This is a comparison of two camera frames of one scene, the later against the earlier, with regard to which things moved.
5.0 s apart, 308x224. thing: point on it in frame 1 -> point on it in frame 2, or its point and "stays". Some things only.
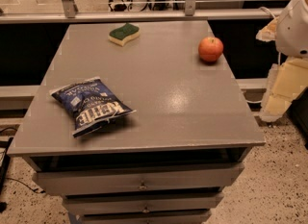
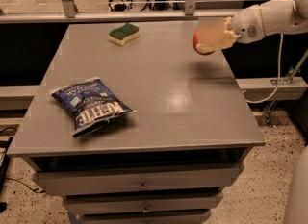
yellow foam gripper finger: [286, 80] -> [248, 28]
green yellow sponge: [119, 36] stays
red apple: [210, 49] -> [195, 41]
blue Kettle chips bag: [89, 105] stays
